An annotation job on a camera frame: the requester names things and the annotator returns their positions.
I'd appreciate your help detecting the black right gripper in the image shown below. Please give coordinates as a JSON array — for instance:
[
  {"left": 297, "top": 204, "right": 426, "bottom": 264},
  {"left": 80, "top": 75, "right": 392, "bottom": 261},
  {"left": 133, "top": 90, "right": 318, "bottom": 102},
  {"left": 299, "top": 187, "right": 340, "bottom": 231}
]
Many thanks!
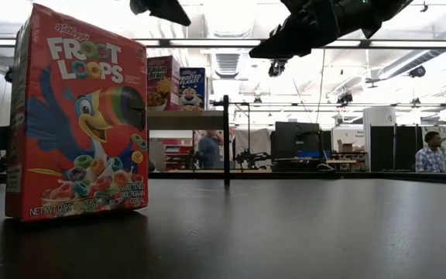
[{"left": 249, "top": 0, "right": 383, "bottom": 60}]

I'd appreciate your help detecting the magenta Raisin Bran cereal box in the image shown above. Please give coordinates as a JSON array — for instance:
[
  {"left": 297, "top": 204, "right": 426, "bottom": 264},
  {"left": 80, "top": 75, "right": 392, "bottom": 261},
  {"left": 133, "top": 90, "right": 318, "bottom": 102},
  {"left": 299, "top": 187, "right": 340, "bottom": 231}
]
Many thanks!
[{"left": 146, "top": 55, "right": 182, "bottom": 112}]

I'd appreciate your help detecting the blue Frosted Flakes cereal box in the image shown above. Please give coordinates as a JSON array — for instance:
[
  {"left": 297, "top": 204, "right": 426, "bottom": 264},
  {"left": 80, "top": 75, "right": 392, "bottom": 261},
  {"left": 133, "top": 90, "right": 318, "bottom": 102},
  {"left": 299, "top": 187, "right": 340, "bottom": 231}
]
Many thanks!
[{"left": 178, "top": 67, "right": 208, "bottom": 112}]

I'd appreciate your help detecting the red Froot Loops cereal box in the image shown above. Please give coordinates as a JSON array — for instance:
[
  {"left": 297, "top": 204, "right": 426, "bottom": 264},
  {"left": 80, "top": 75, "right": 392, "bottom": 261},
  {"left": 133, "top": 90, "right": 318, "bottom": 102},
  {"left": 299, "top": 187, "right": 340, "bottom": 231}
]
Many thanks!
[{"left": 5, "top": 3, "right": 149, "bottom": 222}]

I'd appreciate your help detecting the red storage shelf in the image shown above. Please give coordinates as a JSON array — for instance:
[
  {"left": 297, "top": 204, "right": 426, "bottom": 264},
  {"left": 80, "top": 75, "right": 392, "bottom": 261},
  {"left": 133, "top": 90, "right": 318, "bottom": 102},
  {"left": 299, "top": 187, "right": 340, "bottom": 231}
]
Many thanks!
[{"left": 162, "top": 138, "right": 190, "bottom": 171}]

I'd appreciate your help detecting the ceiling air vent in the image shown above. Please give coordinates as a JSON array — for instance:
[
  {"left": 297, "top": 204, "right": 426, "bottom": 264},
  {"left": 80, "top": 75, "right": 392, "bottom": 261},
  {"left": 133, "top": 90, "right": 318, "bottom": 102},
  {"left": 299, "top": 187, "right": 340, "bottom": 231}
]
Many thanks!
[{"left": 214, "top": 52, "right": 240, "bottom": 81}]

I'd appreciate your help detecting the large black equipment cabinet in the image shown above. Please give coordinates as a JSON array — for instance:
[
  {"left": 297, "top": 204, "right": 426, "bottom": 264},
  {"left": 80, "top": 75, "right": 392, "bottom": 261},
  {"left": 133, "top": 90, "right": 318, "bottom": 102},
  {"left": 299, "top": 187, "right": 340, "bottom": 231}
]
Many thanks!
[{"left": 271, "top": 122, "right": 321, "bottom": 173}]

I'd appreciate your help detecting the white cloth cover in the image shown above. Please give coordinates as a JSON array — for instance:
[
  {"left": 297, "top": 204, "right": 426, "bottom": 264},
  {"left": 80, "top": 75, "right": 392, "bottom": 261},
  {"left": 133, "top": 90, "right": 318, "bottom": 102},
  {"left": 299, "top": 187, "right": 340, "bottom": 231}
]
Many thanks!
[{"left": 233, "top": 128, "right": 273, "bottom": 156}]

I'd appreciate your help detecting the white pillar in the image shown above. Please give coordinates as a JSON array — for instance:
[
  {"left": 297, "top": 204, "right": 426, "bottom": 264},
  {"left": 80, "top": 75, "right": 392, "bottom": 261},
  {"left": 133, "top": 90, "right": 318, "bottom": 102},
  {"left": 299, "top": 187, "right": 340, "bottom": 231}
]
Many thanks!
[{"left": 362, "top": 106, "right": 397, "bottom": 172}]

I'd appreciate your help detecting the brown cardboard box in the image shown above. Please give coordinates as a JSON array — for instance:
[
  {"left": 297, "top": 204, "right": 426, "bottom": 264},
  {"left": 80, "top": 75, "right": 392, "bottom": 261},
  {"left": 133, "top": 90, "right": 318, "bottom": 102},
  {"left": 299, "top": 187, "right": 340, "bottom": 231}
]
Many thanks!
[{"left": 337, "top": 139, "right": 355, "bottom": 153}]

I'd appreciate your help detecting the person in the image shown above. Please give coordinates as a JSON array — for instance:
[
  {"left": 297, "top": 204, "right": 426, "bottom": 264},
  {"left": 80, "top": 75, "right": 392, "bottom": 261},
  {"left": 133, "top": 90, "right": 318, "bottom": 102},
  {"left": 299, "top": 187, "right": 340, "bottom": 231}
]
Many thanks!
[
  {"left": 197, "top": 130, "right": 225, "bottom": 171},
  {"left": 414, "top": 130, "right": 446, "bottom": 174}
]

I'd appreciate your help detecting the dark room partition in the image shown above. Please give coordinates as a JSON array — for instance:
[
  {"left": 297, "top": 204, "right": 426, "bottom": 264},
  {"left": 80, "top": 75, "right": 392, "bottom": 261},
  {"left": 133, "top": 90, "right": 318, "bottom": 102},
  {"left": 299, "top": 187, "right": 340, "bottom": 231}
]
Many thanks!
[{"left": 369, "top": 125, "right": 428, "bottom": 174}]

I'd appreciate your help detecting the black table mat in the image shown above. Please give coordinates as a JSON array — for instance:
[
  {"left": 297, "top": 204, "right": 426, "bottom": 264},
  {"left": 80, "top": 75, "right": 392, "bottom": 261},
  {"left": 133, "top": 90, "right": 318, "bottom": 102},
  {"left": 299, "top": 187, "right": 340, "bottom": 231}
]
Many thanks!
[{"left": 0, "top": 177, "right": 446, "bottom": 279}]

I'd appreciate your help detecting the black hanging ceiling camera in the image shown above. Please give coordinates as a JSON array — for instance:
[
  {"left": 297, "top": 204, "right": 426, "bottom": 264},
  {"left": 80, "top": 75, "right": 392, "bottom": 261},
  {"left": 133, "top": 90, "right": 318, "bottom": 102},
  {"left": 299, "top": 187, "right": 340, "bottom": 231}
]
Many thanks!
[{"left": 268, "top": 57, "right": 288, "bottom": 78}]

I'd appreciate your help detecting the thin hanging ceiling cable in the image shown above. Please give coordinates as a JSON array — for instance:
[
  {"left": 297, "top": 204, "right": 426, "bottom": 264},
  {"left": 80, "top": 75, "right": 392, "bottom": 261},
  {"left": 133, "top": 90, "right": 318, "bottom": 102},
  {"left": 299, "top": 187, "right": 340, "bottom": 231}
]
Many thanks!
[{"left": 314, "top": 46, "right": 327, "bottom": 124}]

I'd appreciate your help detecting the wooden shelf with black frame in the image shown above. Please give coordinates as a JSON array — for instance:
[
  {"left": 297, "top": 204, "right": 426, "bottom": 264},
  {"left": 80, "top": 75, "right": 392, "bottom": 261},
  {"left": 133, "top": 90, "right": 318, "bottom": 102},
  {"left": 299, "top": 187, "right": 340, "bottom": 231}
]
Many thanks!
[{"left": 146, "top": 95, "right": 235, "bottom": 186}]

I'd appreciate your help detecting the silver ceiling duct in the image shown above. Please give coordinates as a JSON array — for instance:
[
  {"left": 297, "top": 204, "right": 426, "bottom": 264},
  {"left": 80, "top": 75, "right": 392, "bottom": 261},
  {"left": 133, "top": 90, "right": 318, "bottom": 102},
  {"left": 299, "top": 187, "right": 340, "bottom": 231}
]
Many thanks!
[{"left": 377, "top": 49, "right": 446, "bottom": 81}]

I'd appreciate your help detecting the black metal table frame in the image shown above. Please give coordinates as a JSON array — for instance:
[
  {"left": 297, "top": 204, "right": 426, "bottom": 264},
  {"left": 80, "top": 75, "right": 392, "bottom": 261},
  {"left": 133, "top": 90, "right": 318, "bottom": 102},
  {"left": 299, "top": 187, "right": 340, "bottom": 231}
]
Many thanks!
[{"left": 0, "top": 170, "right": 446, "bottom": 184}]

